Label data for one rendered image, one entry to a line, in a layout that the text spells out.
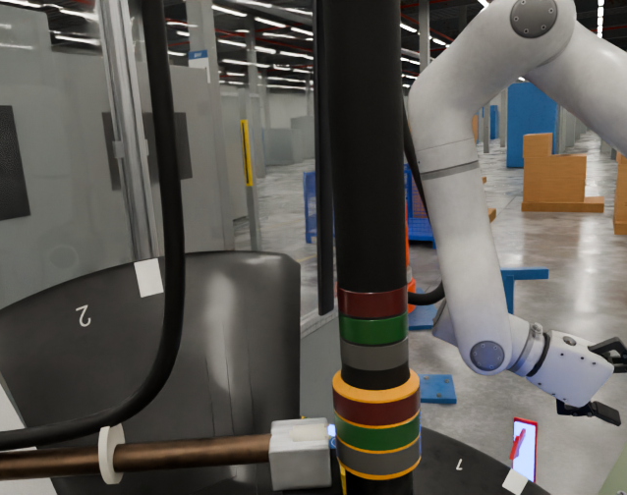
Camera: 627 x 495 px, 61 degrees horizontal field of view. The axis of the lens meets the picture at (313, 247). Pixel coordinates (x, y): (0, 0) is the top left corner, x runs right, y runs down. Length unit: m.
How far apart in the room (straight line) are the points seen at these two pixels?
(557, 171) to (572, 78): 8.63
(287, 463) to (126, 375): 0.14
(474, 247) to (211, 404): 0.55
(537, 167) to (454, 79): 8.69
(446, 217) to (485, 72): 0.21
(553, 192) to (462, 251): 8.70
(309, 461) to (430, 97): 0.63
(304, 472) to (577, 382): 0.70
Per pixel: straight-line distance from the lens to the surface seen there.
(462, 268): 0.80
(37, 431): 0.31
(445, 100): 0.82
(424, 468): 0.55
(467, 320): 0.79
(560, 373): 0.92
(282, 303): 0.40
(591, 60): 0.86
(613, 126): 0.82
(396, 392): 0.26
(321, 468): 0.28
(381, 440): 0.27
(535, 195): 9.57
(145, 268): 0.42
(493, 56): 0.77
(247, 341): 0.38
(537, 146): 9.45
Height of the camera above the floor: 1.52
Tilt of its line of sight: 12 degrees down
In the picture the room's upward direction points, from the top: 3 degrees counter-clockwise
